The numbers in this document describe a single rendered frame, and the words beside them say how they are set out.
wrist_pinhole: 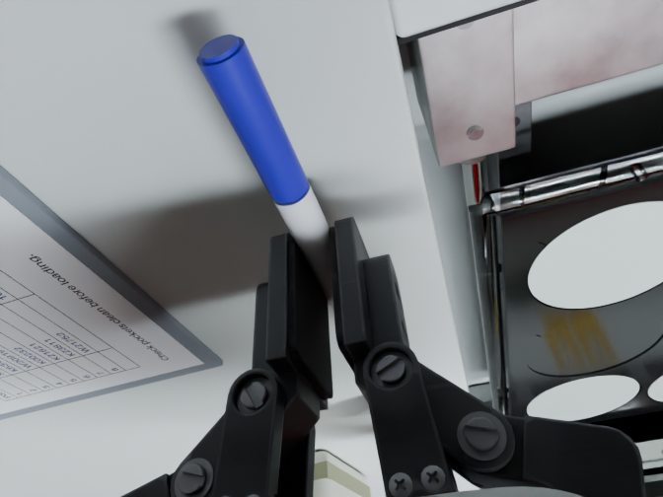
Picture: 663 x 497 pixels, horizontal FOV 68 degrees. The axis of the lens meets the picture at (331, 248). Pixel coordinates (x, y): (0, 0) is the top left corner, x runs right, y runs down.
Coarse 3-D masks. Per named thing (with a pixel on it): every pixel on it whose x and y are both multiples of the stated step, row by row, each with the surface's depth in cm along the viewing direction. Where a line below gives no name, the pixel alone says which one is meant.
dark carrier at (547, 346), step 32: (608, 192) 25; (640, 192) 25; (512, 224) 26; (544, 224) 27; (512, 256) 29; (512, 288) 31; (512, 320) 34; (544, 320) 34; (576, 320) 35; (608, 320) 35; (640, 320) 35; (512, 352) 37; (544, 352) 38; (576, 352) 38; (608, 352) 39; (640, 352) 39; (512, 384) 42; (544, 384) 42; (640, 384) 43; (608, 416) 49
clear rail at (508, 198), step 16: (608, 160) 24; (624, 160) 24; (640, 160) 24; (656, 160) 24; (560, 176) 25; (576, 176) 24; (592, 176) 24; (608, 176) 24; (624, 176) 24; (656, 176) 24; (496, 192) 25; (512, 192) 25; (528, 192) 25; (544, 192) 25; (560, 192) 24; (576, 192) 24; (480, 208) 25; (496, 208) 25; (512, 208) 25
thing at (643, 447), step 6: (486, 402) 57; (636, 444) 50; (642, 444) 50; (648, 444) 50; (654, 444) 50; (660, 444) 50; (642, 450) 50; (648, 450) 50; (654, 450) 49; (660, 450) 49; (642, 456) 49; (648, 456) 49; (654, 456) 49; (660, 456) 49; (642, 462) 49; (648, 462) 49; (654, 462) 49; (660, 462) 49; (648, 468) 49; (654, 468) 49; (660, 468) 49
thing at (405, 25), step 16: (400, 0) 11; (416, 0) 11; (432, 0) 11; (448, 0) 11; (464, 0) 11; (480, 0) 11; (496, 0) 12; (512, 0) 12; (400, 16) 12; (416, 16) 12; (432, 16) 12; (448, 16) 12; (464, 16) 12; (400, 32) 12; (416, 32) 12
